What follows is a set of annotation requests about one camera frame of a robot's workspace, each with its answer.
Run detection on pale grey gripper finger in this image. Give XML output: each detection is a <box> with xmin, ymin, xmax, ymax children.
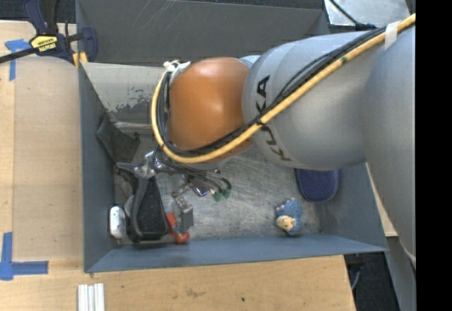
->
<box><xmin>172</xmin><ymin>191</ymin><xmax>195</xmax><ymax>233</ymax></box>

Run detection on orange-red tool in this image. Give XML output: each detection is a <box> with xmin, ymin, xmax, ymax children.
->
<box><xmin>165</xmin><ymin>212</ymin><xmax>191</xmax><ymax>245</ymax></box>

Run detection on black textured block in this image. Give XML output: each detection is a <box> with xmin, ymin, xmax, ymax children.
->
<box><xmin>135</xmin><ymin>177</ymin><xmax>169</xmax><ymax>237</ymax></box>

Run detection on white oval object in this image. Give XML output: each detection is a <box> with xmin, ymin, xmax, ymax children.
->
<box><xmin>109</xmin><ymin>206</ymin><xmax>127</xmax><ymax>238</ymax></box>

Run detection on grey metal bin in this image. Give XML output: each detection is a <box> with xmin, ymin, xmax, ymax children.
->
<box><xmin>74</xmin><ymin>0</ymin><xmax>390</xmax><ymax>274</ymax></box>

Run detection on blue toy hedgehog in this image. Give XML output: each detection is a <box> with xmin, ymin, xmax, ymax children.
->
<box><xmin>275</xmin><ymin>197</ymin><xmax>305</xmax><ymax>237</ymax></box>

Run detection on blue sponge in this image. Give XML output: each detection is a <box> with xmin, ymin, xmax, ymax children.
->
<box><xmin>295</xmin><ymin>168</ymin><xmax>342</xmax><ymax>203</ymax></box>

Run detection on pale wood board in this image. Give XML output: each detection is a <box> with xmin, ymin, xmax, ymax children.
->
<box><xmin>12</xmin><ymin>54</ymin><xmax>85</xmax><ymax>263</ymax></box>

